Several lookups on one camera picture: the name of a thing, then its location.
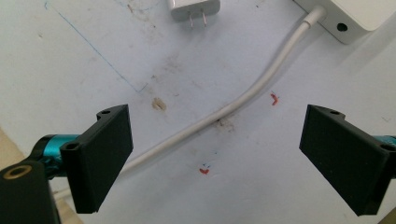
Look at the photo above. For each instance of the white plug charger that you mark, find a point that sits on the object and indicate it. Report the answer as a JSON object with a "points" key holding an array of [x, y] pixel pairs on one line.
{"points": [[194, 9]]}

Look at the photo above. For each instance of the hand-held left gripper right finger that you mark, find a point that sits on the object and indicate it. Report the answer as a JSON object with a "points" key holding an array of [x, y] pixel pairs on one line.
{"points": [[345, 155]]}

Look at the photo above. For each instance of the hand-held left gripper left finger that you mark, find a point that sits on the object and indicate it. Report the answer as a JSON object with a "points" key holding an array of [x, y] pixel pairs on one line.
{"points": [[93, 161]]}

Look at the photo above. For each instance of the white power strip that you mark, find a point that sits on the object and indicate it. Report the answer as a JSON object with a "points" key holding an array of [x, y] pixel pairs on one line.
{"points": [[351, 15]]}

